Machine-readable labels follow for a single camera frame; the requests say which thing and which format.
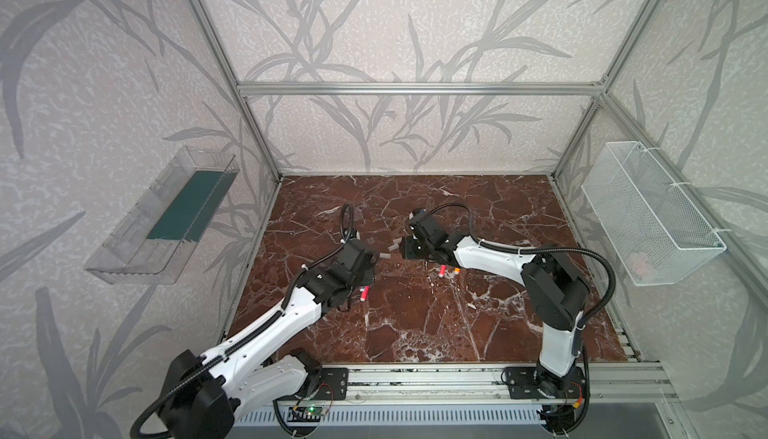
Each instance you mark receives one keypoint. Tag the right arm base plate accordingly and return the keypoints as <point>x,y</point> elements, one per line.
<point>522,382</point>

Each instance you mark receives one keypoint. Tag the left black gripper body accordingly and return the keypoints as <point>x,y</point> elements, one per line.
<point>358,268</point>

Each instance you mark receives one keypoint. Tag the aluminium frame crossbar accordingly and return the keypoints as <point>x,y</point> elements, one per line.
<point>248,89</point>

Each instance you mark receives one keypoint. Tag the green circuit board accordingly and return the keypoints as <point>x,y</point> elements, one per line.
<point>313,413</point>

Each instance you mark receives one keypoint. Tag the pink object in basket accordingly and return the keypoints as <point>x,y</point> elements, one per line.
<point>640,265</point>

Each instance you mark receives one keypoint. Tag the clear plastic wall tray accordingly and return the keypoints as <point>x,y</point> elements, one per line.
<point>153,243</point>

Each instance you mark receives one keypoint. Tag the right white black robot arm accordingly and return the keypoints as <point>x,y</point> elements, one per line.
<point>555,287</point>

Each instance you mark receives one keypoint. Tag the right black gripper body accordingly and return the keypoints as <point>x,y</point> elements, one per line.
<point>411,246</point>

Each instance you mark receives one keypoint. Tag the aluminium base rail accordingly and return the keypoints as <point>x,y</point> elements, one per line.
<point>480,383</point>

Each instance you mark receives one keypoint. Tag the white wire mesh basket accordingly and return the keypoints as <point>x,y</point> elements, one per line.
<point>642,209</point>

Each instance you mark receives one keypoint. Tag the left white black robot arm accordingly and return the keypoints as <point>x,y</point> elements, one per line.
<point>203,395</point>

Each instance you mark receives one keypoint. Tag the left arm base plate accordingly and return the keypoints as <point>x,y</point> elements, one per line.
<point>326,384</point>

